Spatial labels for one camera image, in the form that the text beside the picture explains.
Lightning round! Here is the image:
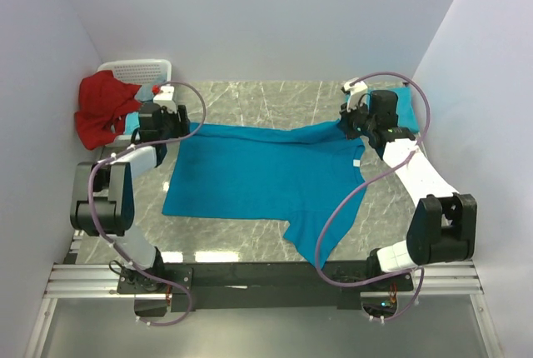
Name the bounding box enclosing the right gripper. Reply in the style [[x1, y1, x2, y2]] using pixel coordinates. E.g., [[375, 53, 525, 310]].
[[338, 99, 376, 142]]

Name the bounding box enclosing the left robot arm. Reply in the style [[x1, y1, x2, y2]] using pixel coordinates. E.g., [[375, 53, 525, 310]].
[[70, 102, 190, 293]]

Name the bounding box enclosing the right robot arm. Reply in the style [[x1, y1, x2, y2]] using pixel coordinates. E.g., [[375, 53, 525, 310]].
[[339, 86, 477, 291]]

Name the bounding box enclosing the folded blue t shirt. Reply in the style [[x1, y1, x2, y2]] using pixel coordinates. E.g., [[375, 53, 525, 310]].
[[392, 87, 420, 133]]

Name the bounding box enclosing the light blue t shirt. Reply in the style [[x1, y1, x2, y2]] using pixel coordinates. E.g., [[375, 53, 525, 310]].
[[124, 84, 154, 135]]

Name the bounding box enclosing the white laundry basket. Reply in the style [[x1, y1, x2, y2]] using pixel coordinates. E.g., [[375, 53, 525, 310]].
[[96, 57, 172, 149]]

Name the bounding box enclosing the red t shirt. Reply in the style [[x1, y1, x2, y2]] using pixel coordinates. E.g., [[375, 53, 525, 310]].
[[74, 70, 141, 150]]

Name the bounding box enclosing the black base beam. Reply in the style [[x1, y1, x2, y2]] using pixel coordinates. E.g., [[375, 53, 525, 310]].
[[117, 261, 414, 312]]

